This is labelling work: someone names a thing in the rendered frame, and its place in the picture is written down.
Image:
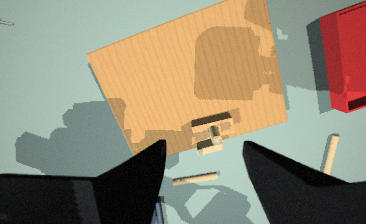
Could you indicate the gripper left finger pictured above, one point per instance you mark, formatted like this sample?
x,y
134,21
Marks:
x,y
128,197

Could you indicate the red shallow tray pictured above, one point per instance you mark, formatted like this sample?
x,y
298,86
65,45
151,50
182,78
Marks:
x,y
349,29

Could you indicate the light wooden board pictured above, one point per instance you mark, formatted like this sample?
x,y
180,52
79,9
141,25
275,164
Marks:
x,y
221,58

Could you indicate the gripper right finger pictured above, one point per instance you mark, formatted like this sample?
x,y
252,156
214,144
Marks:
x,y
293,193

